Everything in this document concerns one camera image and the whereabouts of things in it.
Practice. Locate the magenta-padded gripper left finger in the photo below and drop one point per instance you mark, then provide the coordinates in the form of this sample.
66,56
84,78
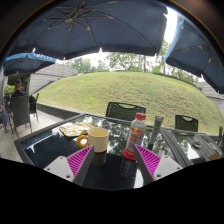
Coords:
60,166

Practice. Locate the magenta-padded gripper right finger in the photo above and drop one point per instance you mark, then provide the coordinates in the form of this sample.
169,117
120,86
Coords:
165,166

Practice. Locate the clear red-capped drink bottle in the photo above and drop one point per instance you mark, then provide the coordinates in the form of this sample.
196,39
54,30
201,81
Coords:
136,133

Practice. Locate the grey device with coloured stripes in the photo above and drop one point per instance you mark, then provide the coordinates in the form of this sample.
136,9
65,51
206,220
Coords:
155,131

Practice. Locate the small round dish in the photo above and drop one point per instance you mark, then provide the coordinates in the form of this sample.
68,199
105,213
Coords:
197,143

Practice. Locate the yellow foil packet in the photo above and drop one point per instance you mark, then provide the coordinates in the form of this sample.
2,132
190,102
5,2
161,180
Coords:
76,129

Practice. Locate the narrow black plastic chair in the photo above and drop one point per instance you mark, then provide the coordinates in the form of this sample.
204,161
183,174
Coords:
186,123

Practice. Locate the black slim-legged chair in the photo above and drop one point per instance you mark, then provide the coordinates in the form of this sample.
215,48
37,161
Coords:
34,105

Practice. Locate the wide black plastic chair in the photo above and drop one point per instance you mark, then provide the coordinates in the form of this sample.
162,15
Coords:
125,111

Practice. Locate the dark wicker chair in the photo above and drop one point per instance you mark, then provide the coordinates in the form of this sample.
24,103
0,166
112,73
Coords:
20,111

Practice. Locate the person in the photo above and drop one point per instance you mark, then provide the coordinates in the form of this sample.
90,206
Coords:
18,90
4,118

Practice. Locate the grey building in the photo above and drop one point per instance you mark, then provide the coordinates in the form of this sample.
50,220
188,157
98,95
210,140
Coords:
53,76

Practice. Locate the blue parasol with white lettering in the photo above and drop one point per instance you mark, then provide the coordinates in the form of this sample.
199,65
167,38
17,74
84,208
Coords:
26,65

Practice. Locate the dark blue parasol, light trim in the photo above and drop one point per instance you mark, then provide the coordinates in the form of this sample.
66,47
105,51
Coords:
200,56

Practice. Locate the large dark blue parasol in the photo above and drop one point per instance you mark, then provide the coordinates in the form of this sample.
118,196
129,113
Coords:
86,26

